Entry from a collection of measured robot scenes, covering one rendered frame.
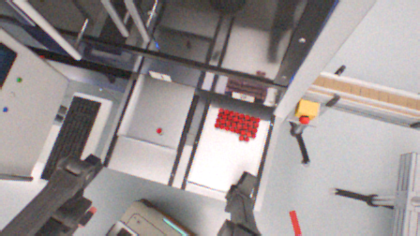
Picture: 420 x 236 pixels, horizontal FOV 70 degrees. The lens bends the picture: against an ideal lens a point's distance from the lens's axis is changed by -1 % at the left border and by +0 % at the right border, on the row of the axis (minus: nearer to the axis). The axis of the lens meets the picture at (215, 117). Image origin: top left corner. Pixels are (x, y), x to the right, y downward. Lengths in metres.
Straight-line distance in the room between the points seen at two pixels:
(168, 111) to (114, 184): 1.06
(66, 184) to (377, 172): 2.02
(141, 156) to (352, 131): 1.57
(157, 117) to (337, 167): 1.40
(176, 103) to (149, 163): 0.28
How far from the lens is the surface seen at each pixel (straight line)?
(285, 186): 2.17
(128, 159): 1.31
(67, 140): 1.49
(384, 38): 2.74
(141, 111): 1.34
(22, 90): 1.36
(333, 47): 0.74
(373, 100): 1.35
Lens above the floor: 2.12
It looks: 75 degrees down
